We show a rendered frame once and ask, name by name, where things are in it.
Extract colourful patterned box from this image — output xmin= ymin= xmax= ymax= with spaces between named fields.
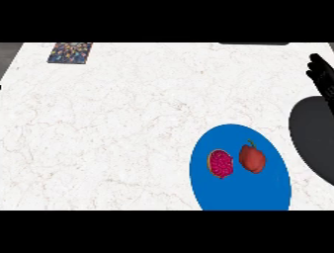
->
xmin=46 ymin=42 xmax=94 ymax=65

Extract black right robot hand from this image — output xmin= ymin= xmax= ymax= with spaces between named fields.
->
xmin=304 ymin=52 xmax=334 ymax=143

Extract blue round plate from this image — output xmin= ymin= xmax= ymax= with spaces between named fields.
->
xmin=187 ymin=124 xmax=292 ymax=211

